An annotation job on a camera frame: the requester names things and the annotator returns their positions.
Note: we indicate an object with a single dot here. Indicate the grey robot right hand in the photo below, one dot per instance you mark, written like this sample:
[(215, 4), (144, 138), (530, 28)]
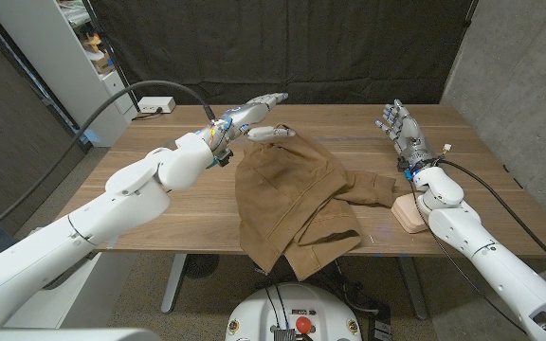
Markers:
[(410, 137)]

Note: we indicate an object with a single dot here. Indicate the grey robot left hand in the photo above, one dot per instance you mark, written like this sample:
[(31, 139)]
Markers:
[(240, 118)]

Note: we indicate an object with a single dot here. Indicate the brown jacket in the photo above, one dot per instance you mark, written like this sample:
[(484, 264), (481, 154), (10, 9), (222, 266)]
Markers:
[(282, 189)]

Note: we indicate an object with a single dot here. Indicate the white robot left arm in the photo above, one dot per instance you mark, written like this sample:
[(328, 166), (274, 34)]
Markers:
[(88, 222)]

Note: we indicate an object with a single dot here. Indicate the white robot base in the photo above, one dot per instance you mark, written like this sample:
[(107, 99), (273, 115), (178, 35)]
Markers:
[(254, 317)]

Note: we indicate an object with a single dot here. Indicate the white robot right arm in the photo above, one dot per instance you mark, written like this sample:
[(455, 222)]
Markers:
[(491, 265)]

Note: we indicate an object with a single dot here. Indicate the cardboard box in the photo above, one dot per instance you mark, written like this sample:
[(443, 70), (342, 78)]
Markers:
[(103, 64)]

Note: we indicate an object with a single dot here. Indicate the wooden block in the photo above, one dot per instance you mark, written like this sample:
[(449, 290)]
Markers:
[(405, 215)]

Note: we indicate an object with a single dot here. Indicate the white power strip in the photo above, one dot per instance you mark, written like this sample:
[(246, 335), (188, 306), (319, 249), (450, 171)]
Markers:
[(156, 104)]

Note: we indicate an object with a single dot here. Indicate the black backdrop curtain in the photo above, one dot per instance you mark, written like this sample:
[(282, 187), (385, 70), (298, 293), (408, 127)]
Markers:
[(325, 47)]

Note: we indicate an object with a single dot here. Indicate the black backdrop stand pole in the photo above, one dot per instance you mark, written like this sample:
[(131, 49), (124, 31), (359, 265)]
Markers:
[(469, 14), (112, 57)]

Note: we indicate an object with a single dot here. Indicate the grey table leg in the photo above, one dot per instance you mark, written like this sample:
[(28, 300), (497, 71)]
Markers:
[(172, 284), (414, 289)]

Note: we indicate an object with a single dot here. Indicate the black round floor fan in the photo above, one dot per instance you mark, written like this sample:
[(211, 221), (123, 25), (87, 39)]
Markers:
[(201, 265)]

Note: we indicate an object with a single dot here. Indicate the yellow shelf item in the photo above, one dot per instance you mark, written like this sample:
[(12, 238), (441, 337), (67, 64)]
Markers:
[(93, 42)]

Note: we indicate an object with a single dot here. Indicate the white shelf cabinet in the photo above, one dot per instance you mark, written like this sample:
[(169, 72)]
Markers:
[(64, 71)]

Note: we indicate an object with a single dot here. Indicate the black power adapter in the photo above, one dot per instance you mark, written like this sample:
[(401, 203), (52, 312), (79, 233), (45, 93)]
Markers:
[(380, 327)]

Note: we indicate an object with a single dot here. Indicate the red emergency stop button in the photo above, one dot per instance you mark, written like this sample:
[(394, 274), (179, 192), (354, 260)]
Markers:
[(303, 324)]

